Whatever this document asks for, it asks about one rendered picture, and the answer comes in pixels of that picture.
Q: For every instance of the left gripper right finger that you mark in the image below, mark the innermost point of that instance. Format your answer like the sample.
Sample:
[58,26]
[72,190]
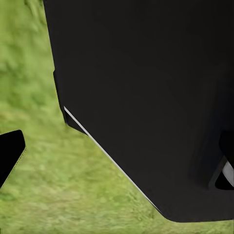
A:
[226,145]

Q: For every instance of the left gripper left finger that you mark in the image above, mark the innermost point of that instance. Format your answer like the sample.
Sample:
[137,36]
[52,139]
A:
[12,145]

